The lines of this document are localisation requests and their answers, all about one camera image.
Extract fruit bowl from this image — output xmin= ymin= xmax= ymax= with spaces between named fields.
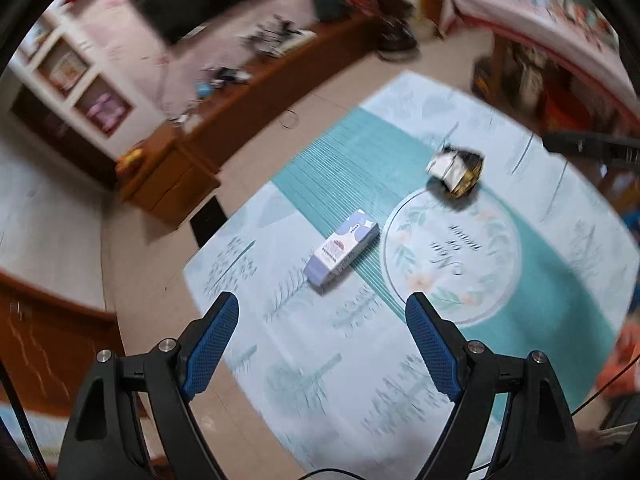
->
xmin=116 ymin=147 xmax=146 ymax=176

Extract wall niche shelf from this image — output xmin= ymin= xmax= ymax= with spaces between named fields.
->
xmin=15 ymin=15 xmax=133 ymax=133

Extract brown wooden door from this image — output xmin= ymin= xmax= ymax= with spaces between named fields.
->
xmin=0 ymin=270 xmax=121 ymax=411

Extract dark wooden door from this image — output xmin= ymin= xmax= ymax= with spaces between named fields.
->
xmin=10 ymin=85 xmax=121 ymax=186

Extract long wooden bench cabinet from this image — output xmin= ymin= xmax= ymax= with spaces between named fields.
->
xmin=180 ymin=15 xmax=386 ymax=171

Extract orange cloth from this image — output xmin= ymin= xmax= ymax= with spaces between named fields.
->
xmin=597 ymin=330 xmax=640 ymax=401

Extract dark green appliance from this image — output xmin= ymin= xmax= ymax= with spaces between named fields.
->
xmin=312 ymin=0 xmax=351 ymax=22

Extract white set-top box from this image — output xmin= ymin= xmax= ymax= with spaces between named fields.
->
xmin=272 ymin=30 xmax=318 ymax=53

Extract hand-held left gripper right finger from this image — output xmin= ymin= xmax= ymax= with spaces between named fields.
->
xmin=405 ymin=292 xmax=583 ymax=480

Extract table with pink cloth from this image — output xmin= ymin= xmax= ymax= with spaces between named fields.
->
xmin=440 ymin=0 xmax=640 ymax=131

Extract wooden side cabinet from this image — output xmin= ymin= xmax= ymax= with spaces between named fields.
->
xmin=117 ymin=125 xmax=221 ymax=228

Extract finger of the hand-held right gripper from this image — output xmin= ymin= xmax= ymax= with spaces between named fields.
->
xmin=542 ymin=131 xmax=640 ymax=167

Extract stacked black pots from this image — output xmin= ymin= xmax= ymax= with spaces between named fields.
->
xmin=377 ymin=15 xmax=418 ymax=61

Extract pink dumbbells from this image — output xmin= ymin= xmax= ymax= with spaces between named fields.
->
xmin=90 ymin=95 xmax=126 ymax=131

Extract black square panel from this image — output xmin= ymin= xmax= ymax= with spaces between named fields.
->
xmin=190 ymin=197 xmax=228 ymax=248

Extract tree print tablecloth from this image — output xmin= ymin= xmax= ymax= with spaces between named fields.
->
xmin=182 ymin=72 xmax=640 ymax=480

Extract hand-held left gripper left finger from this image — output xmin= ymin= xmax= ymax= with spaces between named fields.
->
xmin=57 ymin=291 xmax=240 ymax=480

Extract black and gold packet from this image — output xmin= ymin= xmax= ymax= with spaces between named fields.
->
xmin=425 ymin=144 xmax=486 ymax=198

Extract black cable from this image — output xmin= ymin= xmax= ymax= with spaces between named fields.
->
xmin=300 ymin=464 xmax=501 ymax=480

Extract black gadget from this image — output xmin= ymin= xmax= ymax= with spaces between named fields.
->
xmin=205 ymin=67 xmax=251 ymax=86

